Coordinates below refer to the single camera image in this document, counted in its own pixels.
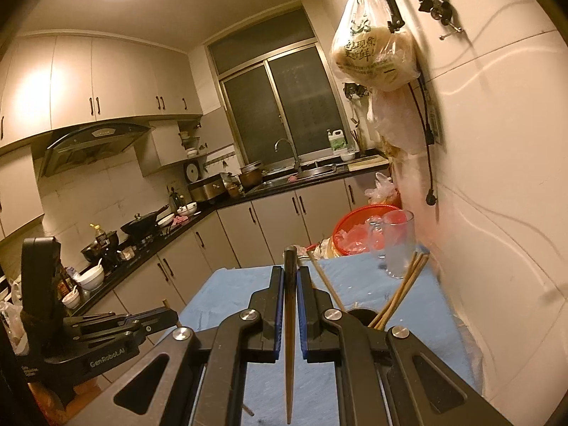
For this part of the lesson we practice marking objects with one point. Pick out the white plastic bag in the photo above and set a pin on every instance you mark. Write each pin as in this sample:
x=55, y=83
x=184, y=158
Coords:
x=381, y=188

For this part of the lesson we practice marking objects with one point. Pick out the kitchen window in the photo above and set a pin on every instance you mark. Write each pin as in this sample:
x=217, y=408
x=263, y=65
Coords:
x=306, y=102

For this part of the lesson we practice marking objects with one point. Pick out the clear glass mug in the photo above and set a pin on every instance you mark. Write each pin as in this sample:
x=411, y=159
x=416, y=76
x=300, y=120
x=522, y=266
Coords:
x=399, y=248

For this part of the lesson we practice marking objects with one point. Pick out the dark kettle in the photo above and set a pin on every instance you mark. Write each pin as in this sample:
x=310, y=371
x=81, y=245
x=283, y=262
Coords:
x=175, y=199

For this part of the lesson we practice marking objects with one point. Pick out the dark hanging bundle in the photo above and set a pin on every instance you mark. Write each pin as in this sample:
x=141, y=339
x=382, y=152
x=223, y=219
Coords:
x=355, y=90

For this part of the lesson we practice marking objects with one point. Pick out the black pot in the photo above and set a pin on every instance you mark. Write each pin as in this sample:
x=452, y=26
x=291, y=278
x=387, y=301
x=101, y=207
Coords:
x=100, y=250

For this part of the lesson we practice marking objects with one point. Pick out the counter utensil holder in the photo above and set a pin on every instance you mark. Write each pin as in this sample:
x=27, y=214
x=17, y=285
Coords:
x=355, y=141

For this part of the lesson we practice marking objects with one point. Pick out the dark cylindrical chopstick holder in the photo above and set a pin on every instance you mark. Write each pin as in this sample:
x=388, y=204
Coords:
x=361, y=315

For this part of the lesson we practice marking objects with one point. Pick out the white upper kitchen cabinets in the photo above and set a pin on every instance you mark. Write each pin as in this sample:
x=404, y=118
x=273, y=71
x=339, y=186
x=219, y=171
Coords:
x=115, y=80

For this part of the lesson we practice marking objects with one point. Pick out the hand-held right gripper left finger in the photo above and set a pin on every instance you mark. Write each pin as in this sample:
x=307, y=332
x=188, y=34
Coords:
x=280, y=319

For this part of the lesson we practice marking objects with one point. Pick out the white dish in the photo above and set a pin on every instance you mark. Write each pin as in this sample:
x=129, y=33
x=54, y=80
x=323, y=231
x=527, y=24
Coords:
x=187, y=209

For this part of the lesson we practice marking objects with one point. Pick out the dark sauce bottles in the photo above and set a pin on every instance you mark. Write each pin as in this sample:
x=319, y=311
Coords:
x=66, y=279

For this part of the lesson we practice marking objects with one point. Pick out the round kitchen scale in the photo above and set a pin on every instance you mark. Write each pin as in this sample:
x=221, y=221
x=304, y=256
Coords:
x=193, y=172

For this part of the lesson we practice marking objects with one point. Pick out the wall shelf with bowls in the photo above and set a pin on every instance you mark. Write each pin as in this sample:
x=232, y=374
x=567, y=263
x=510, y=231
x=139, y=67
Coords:
x=191, y=142

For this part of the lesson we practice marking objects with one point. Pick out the white kitchen cabinets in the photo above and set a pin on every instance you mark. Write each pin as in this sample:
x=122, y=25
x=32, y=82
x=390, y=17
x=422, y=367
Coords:
x=115, y=80
x=275, y=226

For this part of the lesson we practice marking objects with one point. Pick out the cutting board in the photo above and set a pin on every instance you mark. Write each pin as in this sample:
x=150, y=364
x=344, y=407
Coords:
x=368, y=164

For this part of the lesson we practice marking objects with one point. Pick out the small bowl with spoon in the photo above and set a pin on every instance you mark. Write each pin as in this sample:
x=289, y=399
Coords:
x=71, y=301

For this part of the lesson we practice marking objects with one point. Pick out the range hood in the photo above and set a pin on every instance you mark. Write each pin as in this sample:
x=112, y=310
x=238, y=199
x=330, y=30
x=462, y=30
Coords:
x=97, y=142

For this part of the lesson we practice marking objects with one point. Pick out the chrome faucet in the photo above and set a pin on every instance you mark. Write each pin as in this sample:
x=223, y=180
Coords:
x=298, y=166

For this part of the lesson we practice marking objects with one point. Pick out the hanging clear plastic bag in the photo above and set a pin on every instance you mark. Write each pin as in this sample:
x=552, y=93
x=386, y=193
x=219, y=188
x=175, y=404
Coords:
x=399, y=120

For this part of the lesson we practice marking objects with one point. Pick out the small white bowl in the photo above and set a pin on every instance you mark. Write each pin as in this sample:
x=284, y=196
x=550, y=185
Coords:
x=348, y=156

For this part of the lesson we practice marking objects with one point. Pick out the large white bowl with spoon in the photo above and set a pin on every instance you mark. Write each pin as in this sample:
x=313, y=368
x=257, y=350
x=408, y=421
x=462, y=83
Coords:
x=91, y=280

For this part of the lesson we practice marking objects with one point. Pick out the hanging plastic bag of bread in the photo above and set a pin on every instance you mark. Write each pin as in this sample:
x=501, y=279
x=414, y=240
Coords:
x=372, y=57

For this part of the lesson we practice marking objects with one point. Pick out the white lower kitchen cabinets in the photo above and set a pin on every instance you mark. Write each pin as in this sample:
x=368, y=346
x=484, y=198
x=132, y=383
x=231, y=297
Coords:
x=275, y=226

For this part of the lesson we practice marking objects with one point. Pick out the red plastic basin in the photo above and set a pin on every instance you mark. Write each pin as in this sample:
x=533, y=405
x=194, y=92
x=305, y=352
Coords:
x=355, y=215

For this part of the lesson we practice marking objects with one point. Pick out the crumpled plastic bag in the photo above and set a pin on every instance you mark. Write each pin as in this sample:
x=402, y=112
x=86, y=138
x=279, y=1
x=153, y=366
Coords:
x=326, y=248

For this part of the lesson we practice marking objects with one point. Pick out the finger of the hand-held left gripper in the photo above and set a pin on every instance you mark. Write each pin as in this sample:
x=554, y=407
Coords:
x=133, y=315
x=155, y=326

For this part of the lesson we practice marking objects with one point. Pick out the white plate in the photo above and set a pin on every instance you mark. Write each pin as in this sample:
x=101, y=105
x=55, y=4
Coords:
x=166, y=220

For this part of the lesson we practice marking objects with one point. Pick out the black wok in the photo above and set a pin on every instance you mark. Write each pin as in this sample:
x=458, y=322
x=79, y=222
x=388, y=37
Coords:
x=140, y=226

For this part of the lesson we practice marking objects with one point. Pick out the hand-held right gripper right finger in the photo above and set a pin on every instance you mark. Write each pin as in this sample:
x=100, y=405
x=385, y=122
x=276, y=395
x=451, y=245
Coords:
x=301, y=319

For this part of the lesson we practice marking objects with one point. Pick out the plastic bags on counter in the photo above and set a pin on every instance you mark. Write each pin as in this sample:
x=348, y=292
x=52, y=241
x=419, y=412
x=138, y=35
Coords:
x=11, y=319

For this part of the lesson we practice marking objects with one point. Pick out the blue table cloth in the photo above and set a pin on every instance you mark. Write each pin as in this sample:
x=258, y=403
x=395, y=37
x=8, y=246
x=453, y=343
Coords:
x=364, y=284

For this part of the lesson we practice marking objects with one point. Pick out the brown cooking pot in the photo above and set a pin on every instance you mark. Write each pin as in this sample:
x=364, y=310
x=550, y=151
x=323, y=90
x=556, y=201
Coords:
x=250, y=177

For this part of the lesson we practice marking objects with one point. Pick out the cooking oil bottle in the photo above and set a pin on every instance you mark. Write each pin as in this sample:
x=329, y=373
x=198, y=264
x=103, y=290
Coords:
x=100, y=236

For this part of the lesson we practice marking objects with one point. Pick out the steel sink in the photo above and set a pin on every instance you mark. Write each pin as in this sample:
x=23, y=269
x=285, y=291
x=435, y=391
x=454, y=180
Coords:
x=284, y=182

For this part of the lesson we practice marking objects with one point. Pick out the clear plastic bags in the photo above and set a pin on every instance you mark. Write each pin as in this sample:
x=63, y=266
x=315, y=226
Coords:
x=359, y=239

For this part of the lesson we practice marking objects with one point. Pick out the white detergent jug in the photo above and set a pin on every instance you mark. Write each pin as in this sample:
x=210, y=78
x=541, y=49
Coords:
x=338, y=141

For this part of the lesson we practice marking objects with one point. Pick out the black kitchen countertop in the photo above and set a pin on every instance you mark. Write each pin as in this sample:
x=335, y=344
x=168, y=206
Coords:
x=213, y=206

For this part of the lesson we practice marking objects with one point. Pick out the pink cloth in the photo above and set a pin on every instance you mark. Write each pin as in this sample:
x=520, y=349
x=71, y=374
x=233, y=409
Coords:
x=181, y=221

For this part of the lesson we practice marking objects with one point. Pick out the metal box appliance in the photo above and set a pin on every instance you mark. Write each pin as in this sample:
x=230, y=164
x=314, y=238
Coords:
x=206, y=191

